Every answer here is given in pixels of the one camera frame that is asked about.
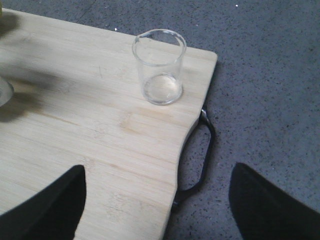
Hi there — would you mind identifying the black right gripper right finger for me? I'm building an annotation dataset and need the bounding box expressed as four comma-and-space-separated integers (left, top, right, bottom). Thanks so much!
228, 162, 320, 240

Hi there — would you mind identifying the wooden cutting board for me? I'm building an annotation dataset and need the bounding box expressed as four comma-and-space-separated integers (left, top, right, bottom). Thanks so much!
0, 9, 217, 240

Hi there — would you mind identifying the steel double jigger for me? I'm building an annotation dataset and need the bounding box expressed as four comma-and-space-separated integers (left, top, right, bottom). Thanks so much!
0, 77, 14, 107

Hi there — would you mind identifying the clear glass measuring beaker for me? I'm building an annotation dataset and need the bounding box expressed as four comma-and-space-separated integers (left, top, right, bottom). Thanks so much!
132, 28, 187, 106

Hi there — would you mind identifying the black metal board handle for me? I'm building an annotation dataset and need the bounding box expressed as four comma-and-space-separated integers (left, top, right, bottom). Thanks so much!
170, 105, 216, 213

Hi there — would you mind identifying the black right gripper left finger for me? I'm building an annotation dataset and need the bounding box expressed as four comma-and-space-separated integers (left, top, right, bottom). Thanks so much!
0, 165, 87, 240

